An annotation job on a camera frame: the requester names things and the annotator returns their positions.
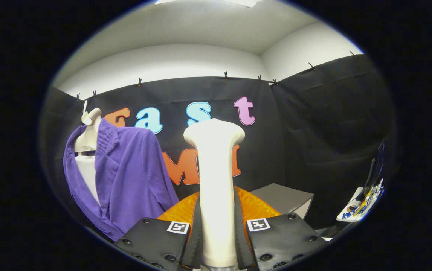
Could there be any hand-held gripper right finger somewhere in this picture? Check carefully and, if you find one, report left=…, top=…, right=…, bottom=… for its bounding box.
left=233, top=186, right=330, bottom=271

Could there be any ceiling light panel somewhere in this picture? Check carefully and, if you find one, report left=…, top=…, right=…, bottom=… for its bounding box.
left=155, top=0, right=258, bottom=8

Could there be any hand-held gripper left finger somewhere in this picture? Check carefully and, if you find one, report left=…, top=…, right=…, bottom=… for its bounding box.
left=113, top=190, right=204, bottom=271

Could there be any cream garment steamer head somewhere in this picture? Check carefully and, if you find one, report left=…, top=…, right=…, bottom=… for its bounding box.
left=183, top=118, right=246, bottom=268

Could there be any beige cabinet with dark top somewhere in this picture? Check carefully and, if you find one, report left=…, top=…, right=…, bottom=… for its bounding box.
left=250, top=183, right=315, bottom=220

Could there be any dark monitor screen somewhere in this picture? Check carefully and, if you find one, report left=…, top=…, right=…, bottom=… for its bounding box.
left=363, top=140, right=386, bottom=194

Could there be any purple corduroy jacket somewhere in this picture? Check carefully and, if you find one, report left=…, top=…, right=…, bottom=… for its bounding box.
left=63, top=119, right=180, bottom=241

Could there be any yellow bottle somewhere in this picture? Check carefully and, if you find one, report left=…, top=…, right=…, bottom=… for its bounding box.
left=353, top=190, right=374, bottom=217

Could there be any white side table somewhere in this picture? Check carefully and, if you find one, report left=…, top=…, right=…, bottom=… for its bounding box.
left=336, top=180, right=385, bottom=222

